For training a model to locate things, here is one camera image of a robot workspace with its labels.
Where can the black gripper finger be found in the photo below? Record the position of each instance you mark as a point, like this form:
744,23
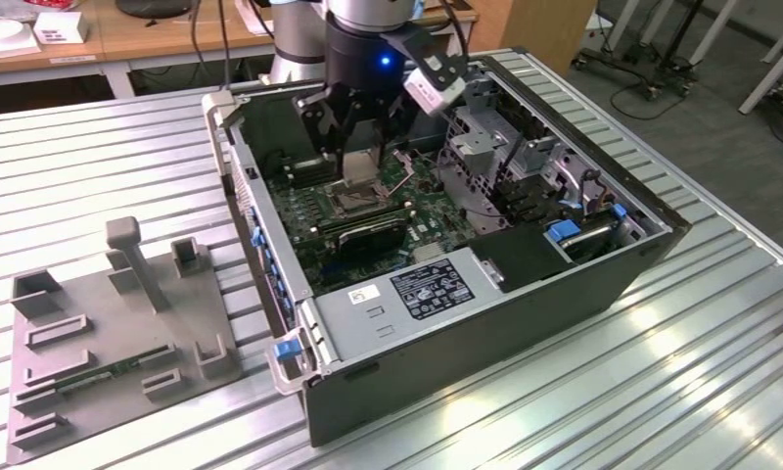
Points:
315,122
387,120

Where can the black open PC case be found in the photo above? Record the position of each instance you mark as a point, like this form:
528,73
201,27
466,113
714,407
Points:
463,367

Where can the silver drive bay bracket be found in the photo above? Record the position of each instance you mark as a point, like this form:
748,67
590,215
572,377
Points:
587,188

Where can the metal drive cage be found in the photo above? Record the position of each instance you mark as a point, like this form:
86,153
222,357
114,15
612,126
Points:
470,147

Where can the blue case latch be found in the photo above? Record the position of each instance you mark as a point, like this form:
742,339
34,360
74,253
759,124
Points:
285,351

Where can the black RAM slot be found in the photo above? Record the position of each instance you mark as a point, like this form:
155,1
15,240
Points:
306,166
308,177

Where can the CPU socket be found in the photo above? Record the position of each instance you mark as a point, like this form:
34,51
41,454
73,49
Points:
358,202

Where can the white labelled box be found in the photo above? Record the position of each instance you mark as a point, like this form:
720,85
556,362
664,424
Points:
58,28

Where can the grey power supply unit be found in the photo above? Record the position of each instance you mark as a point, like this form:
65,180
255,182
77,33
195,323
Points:
364,323

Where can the wooden desk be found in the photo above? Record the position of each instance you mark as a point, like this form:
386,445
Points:
137,44

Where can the white table frame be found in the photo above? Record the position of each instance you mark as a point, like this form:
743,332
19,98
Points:
766,85

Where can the blue slot clip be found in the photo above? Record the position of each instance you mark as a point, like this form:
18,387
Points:
255,237

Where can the silver CPU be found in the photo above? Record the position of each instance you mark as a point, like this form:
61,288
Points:
362,169

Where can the black rolling stand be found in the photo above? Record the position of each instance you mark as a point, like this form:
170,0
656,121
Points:
682,27

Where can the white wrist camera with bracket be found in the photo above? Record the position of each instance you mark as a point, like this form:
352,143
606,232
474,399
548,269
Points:
430,93

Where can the black plastic air shroud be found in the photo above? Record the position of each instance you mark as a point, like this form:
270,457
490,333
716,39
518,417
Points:
515,259

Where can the wooden cabinet panel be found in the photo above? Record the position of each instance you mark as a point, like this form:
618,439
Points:
540,29

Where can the small blue bay clip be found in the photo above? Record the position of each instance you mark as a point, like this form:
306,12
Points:
616,212

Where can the black round monitor base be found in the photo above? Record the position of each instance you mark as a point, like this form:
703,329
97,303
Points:
153,6

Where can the white box with bowl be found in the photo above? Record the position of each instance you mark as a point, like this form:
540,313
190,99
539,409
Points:
2,36

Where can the open cardboard box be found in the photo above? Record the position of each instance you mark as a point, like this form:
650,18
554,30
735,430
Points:
254,17

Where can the green motherboard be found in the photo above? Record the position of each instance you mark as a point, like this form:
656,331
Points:
423,196

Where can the blue disk carrier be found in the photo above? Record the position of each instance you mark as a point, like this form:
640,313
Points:
560,230

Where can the grey parts rack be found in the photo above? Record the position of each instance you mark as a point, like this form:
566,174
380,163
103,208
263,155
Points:
123,333

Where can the green RAM stick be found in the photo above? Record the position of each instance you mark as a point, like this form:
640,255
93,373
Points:
126,364

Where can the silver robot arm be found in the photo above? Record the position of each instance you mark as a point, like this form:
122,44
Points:
292,39

